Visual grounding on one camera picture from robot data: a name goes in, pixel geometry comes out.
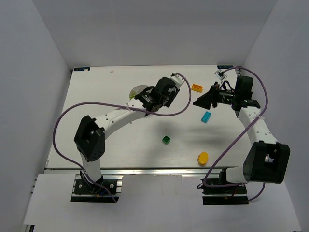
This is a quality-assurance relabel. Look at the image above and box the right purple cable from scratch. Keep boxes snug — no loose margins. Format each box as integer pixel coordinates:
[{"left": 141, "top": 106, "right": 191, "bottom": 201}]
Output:
[{"left": 203, "top": 66, "right": 268, "bottom": 202}]

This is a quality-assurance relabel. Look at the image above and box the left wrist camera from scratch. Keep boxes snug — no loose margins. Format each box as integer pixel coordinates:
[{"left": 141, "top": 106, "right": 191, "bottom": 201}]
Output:
[{"left": 170, "top": 72, "right": 185, "bottom": 89}]

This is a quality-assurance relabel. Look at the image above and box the right blue corner sticker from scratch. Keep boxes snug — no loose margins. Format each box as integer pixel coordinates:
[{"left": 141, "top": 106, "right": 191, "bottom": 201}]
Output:
[{"left": 217, "top": 65, "right": 234, "bottom": 70}]

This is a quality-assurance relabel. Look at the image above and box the dark green small lego cube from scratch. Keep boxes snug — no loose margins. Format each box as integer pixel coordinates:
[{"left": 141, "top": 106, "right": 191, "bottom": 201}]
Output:
[{"left": 162, "top": 136, "right": 171, "bottom": 145}]

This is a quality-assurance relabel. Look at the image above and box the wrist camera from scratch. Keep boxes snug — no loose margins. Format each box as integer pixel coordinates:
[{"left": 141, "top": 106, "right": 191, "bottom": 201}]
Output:
[
  {"left": 170, "top": 72, "right": 185, "bottom": 89},
  {"left": 214, "top": 69, "right": 227, "bottom": 81}
]

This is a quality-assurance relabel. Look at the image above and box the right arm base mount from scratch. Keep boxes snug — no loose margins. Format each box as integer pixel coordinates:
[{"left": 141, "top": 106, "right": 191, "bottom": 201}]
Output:
[{"left": 197, "top": 168, "right": 249, "bottom": 205}]

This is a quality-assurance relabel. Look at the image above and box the large cyan lego brick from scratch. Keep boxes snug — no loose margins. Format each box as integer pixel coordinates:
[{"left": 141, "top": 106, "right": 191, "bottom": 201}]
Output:
[{"left": 201, "top": 111, "right": 211, "bottom": 123}]

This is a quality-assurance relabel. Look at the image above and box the yellow round lego piece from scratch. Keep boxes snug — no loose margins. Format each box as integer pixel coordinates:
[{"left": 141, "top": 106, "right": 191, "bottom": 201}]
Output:
[{"left": 197, "top": 152, "right": 209, "bottom": 166}]

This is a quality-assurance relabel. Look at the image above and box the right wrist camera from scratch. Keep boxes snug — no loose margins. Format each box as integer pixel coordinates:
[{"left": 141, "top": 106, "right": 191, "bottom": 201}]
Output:
[{"left": 214, "top": 69, "right": 227, "bottom": 81}]

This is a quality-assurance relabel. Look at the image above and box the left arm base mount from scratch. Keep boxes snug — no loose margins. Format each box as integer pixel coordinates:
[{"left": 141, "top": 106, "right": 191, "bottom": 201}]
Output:
[{"left": 70, "top": 171, "right": 121, "bottom": 203}]

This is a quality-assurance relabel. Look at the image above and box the white round divided container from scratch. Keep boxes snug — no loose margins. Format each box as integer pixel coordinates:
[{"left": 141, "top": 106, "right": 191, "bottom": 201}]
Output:
[{"left": 129, "top": 85, "right": 148, "bottom": 98}]

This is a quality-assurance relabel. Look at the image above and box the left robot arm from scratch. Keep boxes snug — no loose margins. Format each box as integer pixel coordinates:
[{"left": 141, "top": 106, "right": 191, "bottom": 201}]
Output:
[{"left": 74, "top": 75, "right": 184, "bottom": 182}]

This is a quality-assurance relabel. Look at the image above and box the blue corner sticker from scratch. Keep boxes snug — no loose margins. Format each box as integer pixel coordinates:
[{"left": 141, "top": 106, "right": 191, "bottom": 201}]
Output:
[
  {"left": 73, "top": 67, "right": 90, "bottom": 72},
  {"left": 217, "top": 65, "right": 234, "bottom": 70}
]

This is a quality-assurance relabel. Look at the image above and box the left blue corner sticker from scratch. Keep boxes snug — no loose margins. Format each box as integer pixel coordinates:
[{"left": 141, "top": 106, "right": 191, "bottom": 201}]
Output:
[{"left": 73, "top": 67, "right": 90, "bottom": 72}]

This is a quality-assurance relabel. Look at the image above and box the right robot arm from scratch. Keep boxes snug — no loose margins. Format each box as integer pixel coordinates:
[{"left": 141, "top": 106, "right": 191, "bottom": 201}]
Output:
[{"left": 193, "top": 76, "right": 290, "bottom": 187}]

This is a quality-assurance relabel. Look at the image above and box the orange lego brick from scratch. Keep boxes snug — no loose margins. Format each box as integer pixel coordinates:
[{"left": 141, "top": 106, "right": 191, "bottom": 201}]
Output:
[{"left": 191, "top": 84, "right": 203, "bottom": 93}]

